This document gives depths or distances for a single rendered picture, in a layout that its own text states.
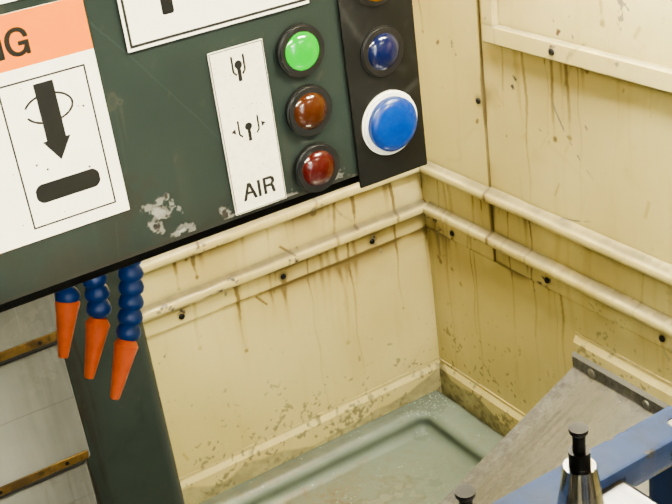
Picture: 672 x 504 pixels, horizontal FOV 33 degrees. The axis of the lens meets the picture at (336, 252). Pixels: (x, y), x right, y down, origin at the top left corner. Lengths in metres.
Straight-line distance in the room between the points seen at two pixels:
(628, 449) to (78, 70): 0.65
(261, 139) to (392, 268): 1.45
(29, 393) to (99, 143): 0.80
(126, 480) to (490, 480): 0.57
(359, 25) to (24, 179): 0.19
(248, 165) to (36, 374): 0.77
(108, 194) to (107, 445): 0.91
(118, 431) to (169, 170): 0.90
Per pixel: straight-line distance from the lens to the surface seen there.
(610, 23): 1.51
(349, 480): 2.05
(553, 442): 1.74
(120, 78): 0.53
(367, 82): 0.60
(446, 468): 2.05
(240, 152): 0.57
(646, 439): 1.03
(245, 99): 0.56
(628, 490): 0.99
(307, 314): 1.95
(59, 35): 0.52
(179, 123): 0.55
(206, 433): 1.95
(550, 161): 1.69
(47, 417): 1.34
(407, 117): 0.61
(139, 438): 1.45
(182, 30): 0.54
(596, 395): 1.76
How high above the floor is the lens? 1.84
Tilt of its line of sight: 26 degrees down
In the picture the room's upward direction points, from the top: 8 degrees counter-clockwise
